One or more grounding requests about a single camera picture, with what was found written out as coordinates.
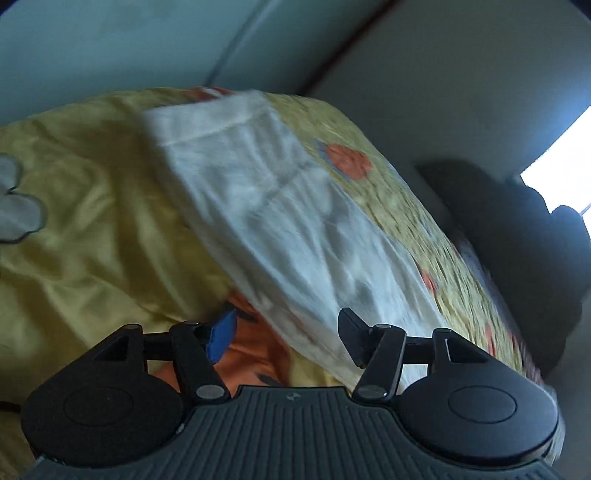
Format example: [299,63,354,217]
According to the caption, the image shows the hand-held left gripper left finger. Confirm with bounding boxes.
[82,308,238,404]

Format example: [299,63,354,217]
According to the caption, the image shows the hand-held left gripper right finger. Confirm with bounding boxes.
[338,308,514,402]

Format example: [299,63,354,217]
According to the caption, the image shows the white textured towel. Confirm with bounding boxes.
[142,90,458,392]

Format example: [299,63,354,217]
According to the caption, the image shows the yellow carrot print quilt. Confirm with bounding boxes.
[0,86,557,480]

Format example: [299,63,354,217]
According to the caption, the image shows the dark scalloped headboard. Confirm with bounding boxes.
[414,159,591,377]

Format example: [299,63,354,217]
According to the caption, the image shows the bright window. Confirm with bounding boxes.
[520,107,591,214]

